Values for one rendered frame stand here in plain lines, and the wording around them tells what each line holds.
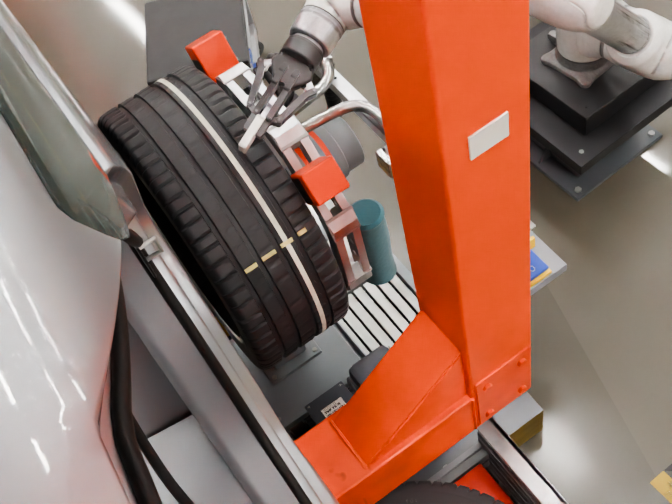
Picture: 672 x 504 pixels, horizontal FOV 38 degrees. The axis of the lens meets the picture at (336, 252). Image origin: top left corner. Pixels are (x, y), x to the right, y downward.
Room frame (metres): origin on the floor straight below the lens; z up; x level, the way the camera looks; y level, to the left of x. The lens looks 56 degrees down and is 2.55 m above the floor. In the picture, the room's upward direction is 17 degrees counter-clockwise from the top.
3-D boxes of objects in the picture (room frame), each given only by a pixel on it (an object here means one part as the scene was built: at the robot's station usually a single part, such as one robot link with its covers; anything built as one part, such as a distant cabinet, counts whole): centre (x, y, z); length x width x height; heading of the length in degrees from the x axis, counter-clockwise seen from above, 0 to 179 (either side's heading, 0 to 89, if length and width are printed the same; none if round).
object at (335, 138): (1.42, -0.01, 0.85); 0.21 x 0.14 x 0.14; 110
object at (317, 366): (1.34, 0.22, 0.32); 0.40 x 0.30 x 0.28; 20
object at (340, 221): (1.39, 0.06, 0.85); 0.54 x 0.07 x 0.54; 20
